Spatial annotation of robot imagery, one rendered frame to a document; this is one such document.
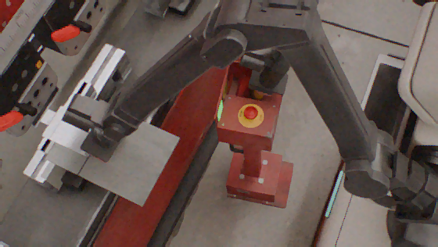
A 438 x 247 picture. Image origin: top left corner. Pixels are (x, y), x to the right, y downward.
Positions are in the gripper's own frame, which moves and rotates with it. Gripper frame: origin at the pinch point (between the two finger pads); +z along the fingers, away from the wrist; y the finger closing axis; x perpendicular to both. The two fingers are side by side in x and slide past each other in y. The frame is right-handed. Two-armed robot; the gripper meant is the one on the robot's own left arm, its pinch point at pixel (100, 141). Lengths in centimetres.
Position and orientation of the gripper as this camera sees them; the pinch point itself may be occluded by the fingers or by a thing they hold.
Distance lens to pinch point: 126.3
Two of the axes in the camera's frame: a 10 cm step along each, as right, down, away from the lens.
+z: -3.6, 1.7, 9.2
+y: -4.3, 8.4, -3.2
